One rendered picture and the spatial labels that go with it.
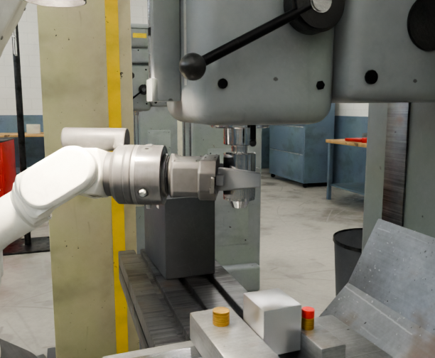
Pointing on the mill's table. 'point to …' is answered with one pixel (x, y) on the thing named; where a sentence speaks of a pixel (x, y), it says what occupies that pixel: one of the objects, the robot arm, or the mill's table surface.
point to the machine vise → (342, 342)
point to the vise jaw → (226, 337)
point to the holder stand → (181, 236)
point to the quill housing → (253, 67)
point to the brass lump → (221, 317)
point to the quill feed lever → (325, 8)
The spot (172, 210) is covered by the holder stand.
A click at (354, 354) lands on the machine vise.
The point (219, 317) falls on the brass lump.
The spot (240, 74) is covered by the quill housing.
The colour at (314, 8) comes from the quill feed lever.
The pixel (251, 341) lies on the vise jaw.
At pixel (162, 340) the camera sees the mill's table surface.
